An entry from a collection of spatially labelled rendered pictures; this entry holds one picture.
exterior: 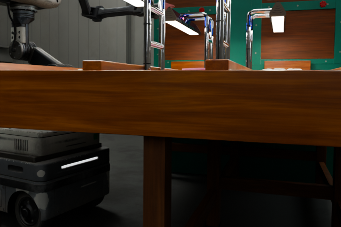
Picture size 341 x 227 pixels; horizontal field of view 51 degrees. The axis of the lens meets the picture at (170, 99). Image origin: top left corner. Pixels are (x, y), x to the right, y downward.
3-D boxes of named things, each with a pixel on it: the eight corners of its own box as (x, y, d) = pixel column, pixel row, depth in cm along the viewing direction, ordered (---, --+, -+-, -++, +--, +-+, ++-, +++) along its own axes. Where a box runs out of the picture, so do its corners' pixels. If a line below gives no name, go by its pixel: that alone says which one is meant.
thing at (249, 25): (244, 88, 202) (245, 8, 200) (247, 87, 221) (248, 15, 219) (279, 88, 197) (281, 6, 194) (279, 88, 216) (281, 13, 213)
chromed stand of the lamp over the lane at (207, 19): (176, 87, 214) (176, 12, 212) (184, 86, 233) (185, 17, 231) (207, 87, 209) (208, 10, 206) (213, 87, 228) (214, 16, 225)
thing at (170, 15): (161, 20, 193) (162, 7, 193) (190, 35, 253) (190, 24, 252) (175, 20, 191) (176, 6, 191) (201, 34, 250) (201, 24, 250)
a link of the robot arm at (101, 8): (90, 19, 258) (93, 5, 260) (95, 23, 263) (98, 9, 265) (140, 13, 238) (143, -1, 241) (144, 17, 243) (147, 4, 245)
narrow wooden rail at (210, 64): (204, 106, 84) (204, 59, 83) (256, 89, 256) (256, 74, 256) (227, 107, 82) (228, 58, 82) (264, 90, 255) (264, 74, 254)
